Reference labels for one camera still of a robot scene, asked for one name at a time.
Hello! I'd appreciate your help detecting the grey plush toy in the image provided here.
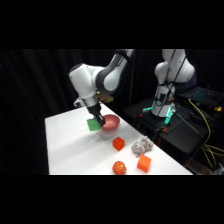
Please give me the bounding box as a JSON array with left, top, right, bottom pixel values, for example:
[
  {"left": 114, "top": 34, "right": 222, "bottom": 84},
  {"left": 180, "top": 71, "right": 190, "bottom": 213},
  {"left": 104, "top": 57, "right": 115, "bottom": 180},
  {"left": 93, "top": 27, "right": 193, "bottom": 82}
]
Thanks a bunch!
[{"left": 130, "top": 135, "right": 155, "bottom": 158}]

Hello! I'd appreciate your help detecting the black laptop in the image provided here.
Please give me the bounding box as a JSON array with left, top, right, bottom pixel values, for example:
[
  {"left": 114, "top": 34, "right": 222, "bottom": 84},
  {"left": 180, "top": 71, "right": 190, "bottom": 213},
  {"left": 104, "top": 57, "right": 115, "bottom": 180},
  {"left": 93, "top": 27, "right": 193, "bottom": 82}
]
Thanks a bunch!
[{"left": 180, "top": 85, "right": 224, "bottom": 108}]

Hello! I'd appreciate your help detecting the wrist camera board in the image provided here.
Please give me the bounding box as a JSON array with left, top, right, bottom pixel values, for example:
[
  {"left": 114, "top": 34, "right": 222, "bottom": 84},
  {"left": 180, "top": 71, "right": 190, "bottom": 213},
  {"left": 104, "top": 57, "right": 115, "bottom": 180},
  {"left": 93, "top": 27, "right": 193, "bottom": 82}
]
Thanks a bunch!
[{"left": 96, "top": 93, "right": 113, "bottom": 103}]

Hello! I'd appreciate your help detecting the black curtain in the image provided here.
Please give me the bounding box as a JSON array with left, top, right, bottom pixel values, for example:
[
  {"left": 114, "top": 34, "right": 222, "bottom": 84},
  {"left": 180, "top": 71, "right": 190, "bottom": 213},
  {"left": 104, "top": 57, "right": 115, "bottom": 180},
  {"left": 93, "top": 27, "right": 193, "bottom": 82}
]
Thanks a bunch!
[{"left": 0, "top": 49, "right": 224, "bottom": 176}]

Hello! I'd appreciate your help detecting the yellow cable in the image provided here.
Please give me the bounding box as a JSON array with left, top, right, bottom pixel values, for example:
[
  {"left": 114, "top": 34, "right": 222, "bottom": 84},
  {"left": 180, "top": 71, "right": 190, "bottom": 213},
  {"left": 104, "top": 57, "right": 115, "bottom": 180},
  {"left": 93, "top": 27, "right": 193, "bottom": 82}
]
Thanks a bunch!
[{"left": 187, "top": 98, "right": 224, "bottom": 170}]

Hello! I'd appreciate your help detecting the black robot stand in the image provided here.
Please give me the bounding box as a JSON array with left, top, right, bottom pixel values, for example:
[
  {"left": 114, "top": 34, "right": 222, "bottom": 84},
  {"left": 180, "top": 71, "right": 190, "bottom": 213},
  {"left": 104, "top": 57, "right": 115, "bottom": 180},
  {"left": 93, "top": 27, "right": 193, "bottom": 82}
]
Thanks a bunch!
[{"left": 123, "top": 97, "right": 216, "bottom": 165}]

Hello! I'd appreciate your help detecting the green cube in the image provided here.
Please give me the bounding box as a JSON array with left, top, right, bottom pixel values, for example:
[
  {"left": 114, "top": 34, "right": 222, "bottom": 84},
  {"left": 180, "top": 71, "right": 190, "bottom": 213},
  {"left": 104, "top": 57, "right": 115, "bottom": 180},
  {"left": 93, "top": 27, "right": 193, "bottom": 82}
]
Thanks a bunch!
[{"left": 86, "top": 118, "right": 102, "bottom": 133}]

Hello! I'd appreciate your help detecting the orange dotted ball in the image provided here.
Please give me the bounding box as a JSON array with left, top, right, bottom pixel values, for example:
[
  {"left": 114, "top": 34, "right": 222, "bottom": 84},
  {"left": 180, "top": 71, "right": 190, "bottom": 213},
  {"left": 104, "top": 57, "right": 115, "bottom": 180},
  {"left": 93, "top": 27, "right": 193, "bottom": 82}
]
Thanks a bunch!
[{"left": 112, "top": 160, "right": 128, "bottom": 176}]

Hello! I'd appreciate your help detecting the red cube block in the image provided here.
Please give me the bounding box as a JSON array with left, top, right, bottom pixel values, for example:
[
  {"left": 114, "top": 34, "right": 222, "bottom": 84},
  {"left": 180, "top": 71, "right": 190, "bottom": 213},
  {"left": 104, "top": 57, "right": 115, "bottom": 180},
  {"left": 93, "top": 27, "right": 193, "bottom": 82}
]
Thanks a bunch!
[{"left": 112, "top": 136, "right": 126, "bottom": 152}]

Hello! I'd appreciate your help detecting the orange cube block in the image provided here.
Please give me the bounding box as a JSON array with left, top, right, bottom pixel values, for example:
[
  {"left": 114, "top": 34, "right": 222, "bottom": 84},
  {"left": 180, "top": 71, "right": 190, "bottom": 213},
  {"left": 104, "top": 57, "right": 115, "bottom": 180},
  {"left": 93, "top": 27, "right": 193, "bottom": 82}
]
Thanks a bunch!
[{"left": 136, "top": 153, "right": 153, "bottom": 174}]

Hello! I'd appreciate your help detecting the pink bowl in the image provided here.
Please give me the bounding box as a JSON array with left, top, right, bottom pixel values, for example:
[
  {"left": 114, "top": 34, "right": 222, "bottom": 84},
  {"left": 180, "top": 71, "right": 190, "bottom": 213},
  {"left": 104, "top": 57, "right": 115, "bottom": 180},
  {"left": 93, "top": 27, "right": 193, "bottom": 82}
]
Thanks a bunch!
[{"left": 100, "top": 114, "right": 121, "bottom": 132}]

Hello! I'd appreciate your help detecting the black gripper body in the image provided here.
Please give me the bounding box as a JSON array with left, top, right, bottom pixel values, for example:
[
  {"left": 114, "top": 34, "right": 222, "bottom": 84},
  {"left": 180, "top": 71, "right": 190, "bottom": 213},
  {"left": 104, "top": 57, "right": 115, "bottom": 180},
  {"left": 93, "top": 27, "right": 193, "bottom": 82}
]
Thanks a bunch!
[{"left": 86, "top": 102, "right": 104, "bottom": 120}]

